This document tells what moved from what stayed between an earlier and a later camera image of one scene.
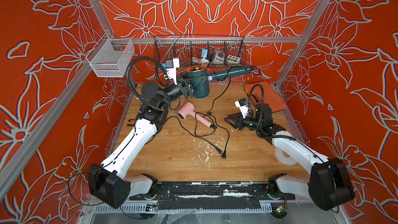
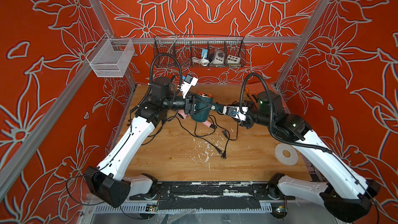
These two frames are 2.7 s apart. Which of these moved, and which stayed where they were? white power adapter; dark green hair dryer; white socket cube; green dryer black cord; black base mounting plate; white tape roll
Moved: green dryer black cord; dark green hair dryer
Stayed: white socket cube; white tape roll; black base mounting plate; white power adapter
